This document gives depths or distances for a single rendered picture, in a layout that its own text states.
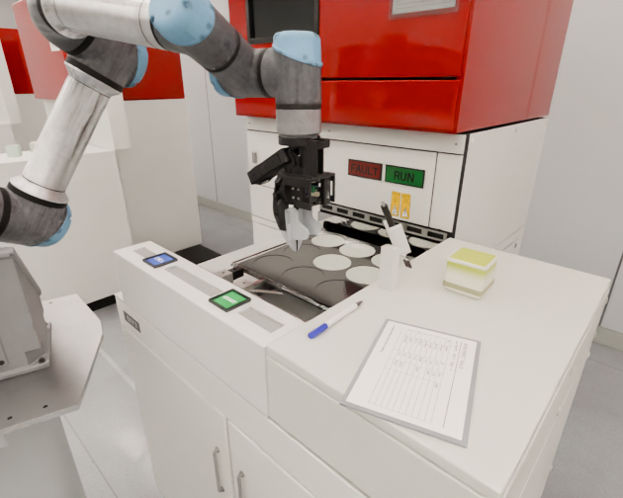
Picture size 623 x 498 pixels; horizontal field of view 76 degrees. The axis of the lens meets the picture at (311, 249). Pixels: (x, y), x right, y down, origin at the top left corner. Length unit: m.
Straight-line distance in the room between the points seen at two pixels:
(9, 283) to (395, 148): 0.90
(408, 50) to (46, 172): 0.84
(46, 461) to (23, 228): 0.50
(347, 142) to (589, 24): 1.56
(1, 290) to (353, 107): 0.87
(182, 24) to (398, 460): 0.60
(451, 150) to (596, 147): 1.49
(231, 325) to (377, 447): 0.30
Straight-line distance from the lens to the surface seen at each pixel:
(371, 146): 1.15
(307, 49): 0.66
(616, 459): 2.07
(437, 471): 0.51
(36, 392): 0.90
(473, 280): 0.77
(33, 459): 1.10
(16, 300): 0.89
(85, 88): 1.00
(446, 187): 1.05
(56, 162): 1.02
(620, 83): 2.44
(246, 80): 0.70
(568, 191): 2.51
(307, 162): 0.67
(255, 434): 0.78
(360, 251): 1.10
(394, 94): 1.05
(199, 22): 0.62
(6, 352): 0.94
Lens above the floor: 1.33
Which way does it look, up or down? 23 degrees down
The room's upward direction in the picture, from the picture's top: straight up
